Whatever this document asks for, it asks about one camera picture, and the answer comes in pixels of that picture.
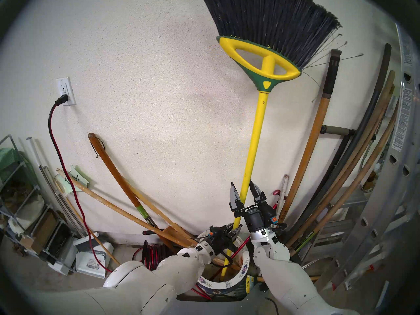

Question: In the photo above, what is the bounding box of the thin wooden stick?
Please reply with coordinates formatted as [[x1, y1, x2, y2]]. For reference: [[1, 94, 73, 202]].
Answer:
[[54, 180, 121, 266]]

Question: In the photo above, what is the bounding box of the aluminium extension ladder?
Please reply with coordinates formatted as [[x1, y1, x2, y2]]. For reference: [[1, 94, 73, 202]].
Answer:
[[315, 21, 420, 293]]

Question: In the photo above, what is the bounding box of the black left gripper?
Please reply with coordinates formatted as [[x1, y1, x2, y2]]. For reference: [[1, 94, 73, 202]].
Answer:
[[205, 223, 243, 256]]

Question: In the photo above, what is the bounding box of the tan wooden pole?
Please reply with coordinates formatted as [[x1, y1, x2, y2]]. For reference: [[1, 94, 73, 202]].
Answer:
[[285, 70, 396, 247], [289, 85, 396, 249]]

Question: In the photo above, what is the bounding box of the red black power cord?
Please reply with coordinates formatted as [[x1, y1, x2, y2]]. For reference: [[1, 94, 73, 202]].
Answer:
[[48, 94, 114, 274]]

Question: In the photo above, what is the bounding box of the thin red rod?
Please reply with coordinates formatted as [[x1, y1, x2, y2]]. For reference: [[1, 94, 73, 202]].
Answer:
[[209, 190, 282, 281]]

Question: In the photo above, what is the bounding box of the black tool with grey crossgrip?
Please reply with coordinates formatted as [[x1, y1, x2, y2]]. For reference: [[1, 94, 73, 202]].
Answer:
[[295, 124, 357, 226]]

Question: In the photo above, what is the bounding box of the black storage bin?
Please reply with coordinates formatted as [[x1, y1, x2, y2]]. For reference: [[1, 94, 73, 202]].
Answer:
[[44, 221, 74, 264]]

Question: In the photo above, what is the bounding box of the green mesh bundle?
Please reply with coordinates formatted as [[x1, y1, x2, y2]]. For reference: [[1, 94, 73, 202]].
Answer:
[[0, 148, 27, 183]]

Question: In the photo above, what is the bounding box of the brown cardboard box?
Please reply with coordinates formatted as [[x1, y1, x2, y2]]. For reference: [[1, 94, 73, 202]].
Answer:
[[20, 212, 59, 255]]

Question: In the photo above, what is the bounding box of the yellow broom with black bristles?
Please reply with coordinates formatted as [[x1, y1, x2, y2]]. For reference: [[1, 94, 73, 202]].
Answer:
[[198, 0, 364, 279]]

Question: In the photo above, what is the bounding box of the wooden handle with black grip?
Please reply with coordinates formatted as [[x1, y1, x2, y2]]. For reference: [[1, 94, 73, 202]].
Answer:
[[279, 49, 342, 224]]

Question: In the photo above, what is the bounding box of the floral ceramic pot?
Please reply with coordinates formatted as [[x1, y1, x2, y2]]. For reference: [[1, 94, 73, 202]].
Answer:
[[196, 223, 251, 297]]

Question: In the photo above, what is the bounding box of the grey wire shelf rack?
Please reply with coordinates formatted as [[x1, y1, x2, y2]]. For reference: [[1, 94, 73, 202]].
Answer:
[[0, 136, 79, 275]]

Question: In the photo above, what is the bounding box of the wooden pole with green end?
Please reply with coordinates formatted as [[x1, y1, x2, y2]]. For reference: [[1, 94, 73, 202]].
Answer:
[[289, 101, 399, 257]]

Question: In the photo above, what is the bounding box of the bundle of metal strips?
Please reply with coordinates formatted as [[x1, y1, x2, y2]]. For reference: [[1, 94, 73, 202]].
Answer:
[[39, 166, 86, 238]]

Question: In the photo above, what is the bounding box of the white plastic bag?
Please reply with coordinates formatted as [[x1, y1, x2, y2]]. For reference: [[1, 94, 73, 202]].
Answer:
[[7, 195, 45, 233]]

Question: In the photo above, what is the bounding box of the pale green labelled tag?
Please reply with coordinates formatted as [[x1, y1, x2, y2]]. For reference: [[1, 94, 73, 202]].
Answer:
[[54, 164, 90, 197]]

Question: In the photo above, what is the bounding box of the pale wooden stick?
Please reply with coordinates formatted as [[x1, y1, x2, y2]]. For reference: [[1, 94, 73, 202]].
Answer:
[[125, 181, 197, 244]]

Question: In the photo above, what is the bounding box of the white plastic pipe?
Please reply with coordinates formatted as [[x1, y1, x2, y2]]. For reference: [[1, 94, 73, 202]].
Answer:
[[26, 136, 46, 174]]

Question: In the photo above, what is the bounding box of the brown stick with green band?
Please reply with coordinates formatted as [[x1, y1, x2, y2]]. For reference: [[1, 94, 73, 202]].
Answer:
[[88, 133, 178, 252]]

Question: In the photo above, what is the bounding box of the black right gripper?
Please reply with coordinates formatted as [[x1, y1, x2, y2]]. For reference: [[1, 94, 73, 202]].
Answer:
[[230, 180, 277, 234]]

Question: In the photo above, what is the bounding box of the dark grey long handle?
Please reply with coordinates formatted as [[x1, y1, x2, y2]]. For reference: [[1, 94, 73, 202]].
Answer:
[[285, 43, 392, 242]]

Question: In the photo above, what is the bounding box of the white wall outlet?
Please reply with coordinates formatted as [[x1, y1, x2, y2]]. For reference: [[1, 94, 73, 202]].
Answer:
[[56, 76, 76, 106]]

